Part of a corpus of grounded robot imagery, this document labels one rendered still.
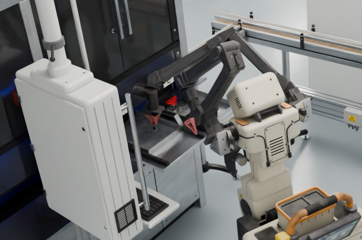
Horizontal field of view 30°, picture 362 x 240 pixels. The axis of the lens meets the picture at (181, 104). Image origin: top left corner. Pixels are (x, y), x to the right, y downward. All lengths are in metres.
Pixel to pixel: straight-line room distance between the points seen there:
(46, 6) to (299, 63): 3.70
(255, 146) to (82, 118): 0.77
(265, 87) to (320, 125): 2.25
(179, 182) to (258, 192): 1.09
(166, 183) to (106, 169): 1.31
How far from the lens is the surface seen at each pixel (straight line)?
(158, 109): 3.44
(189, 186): 4.25
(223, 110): 3.71
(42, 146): 3.05
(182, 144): 3.47
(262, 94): 2.93
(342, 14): 4.81
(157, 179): 3.97
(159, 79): 3.37
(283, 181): 3.20
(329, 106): 4.42
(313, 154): 4.86
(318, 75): 5.13
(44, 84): 2.80
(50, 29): 2.69
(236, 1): 7.41
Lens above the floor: 2.80
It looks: 30 degrees down
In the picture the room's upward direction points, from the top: 8 degrees counter-clockwise
